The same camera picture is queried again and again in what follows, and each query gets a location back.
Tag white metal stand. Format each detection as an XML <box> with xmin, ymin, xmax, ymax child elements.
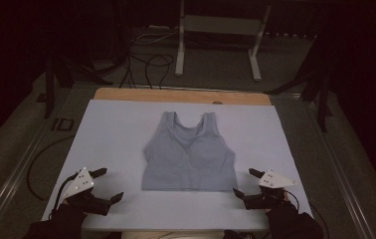
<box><xmin>174</xmin><ymin>0</ymin><xmax>273</xmax><ymax>83</ymax></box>

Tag grey crop top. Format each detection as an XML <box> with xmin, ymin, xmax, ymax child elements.
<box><xmin>141</xmin><ymin>111</ymin><xmax>238</xmax><ymax>192</ymax></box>

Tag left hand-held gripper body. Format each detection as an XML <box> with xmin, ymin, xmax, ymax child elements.
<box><xmin>62</xmin><ymin>166</ymin><xmax>113</xmax><ymax>217</ymax></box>

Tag person's right hand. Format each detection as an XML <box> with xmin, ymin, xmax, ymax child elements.
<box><xmin>265</xmin><ymin>200</ymin><xmax>298</xmax><ymax>231</ymax></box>

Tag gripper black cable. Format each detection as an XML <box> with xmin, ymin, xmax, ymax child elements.
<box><xmin>52</xmin><ymin>172</ymin><xmax>79</xmax><ymax>213</ymax></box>
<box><xmin>282</xmin><ymin>189</ymin><xmax>300</xmax><ymax>214</ymax></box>

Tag metal floor rail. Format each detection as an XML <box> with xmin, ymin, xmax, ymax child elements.
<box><xmin>303</xmin><ymin>99</ymin><xmax>376</xmax><ymax>239</ymax></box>
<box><xmin>0</xmin><ymin>87</ymin><xmax>75</xmax><ymax>235</ymax></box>

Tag dark metal stand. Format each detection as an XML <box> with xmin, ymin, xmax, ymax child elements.
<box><xmin>36</xmin><ymin>49</ymin><xmax>114</xmax><ymax>120</ymax></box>
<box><xmin>265</xmin><ymin>33</ymin><xmax>335</xmax><ymax>133</ymax></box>

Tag light blue mat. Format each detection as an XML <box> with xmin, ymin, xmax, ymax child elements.
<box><xmin>41</xmin><ymin>99</ymin><xmax>313</xmax><ymax>232</ymax></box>

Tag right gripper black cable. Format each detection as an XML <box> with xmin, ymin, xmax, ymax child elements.
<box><xmin>282</xmin><ymin>189</ymin><xmax>300</xmax><ymax>214</ymax></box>

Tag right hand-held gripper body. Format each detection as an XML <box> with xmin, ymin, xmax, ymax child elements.
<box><xmin>243</xmin><ymin>169</ymin><xmax>297</xmax><ymax>211</ymax></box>

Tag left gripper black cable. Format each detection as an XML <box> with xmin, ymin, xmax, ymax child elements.
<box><xmin>52</xmin><ymin>172</ymin><xmax>79</xmax><ymax>213</ymax></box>

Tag square floor socket plate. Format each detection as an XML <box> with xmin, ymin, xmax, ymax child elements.
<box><xmin>51</xmin><ymin>117</ymin><xmax>76</xmax><ymax>132</ymax></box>

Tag thin black floor cable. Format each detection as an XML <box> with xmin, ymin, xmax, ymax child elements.
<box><xmin>26</xmin><ymin>134</ymin><xmax>77</xmax><ymax>202</ymax></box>

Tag person's left hand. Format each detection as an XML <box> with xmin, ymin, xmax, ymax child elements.
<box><xmin>50</xmin><ymin>199</ymin><xmax>89</xmax><ymax>231</ymax></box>

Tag looped black cables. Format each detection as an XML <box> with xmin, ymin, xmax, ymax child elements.
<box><xmin>118</xmin><ymin>52</ymin><xmax>176</xmax><ymax>91</ymax></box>

